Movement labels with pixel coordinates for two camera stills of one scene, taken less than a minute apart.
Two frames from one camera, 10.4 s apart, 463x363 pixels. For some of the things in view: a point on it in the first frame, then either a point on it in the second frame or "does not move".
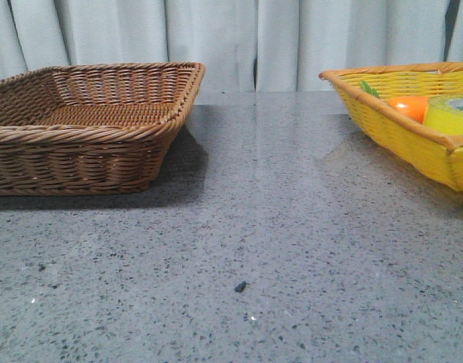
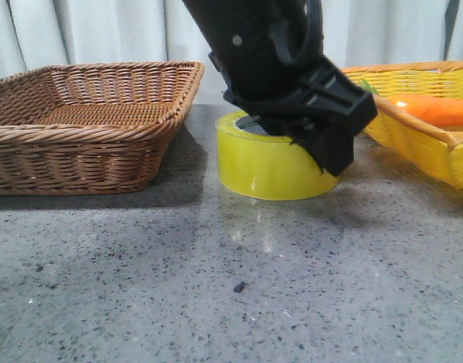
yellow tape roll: (452, 115) → (266, 166)
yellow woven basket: (447, 159) does not move
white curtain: (245, 45) does not move
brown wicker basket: (85, 129) does not move
